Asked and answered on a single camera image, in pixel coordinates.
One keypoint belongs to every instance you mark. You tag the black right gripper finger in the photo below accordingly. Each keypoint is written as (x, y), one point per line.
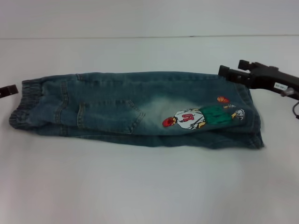
(233, 74)
(246, 65)

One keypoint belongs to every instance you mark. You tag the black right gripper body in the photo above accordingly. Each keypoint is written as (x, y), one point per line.
(273, 78)

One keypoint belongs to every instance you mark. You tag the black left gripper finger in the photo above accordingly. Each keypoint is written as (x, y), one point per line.
(8, 91)

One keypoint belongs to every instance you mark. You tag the blue denim shorts with print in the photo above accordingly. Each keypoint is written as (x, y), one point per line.
(112, 112)

